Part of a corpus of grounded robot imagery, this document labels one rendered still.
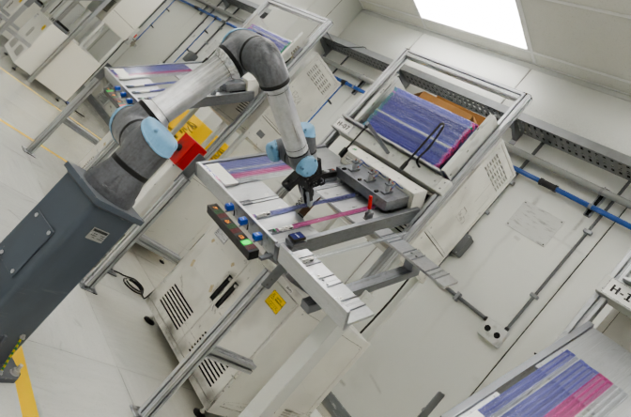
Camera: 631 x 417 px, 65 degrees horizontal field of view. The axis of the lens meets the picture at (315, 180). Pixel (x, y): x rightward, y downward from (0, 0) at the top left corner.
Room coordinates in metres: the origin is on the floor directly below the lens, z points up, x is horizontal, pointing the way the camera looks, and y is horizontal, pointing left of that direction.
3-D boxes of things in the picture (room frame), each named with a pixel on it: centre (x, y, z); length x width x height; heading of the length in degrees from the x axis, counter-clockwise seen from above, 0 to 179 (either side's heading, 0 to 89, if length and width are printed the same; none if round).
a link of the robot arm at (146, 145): (1.39, 0.41, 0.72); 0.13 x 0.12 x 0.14; 44
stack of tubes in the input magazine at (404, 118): (2.31, -0.21, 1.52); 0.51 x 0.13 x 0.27; 46
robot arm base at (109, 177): (1.39, 0.40, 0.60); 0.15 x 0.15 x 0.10
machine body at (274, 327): (2.44, -0.25, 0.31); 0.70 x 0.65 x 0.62; 46
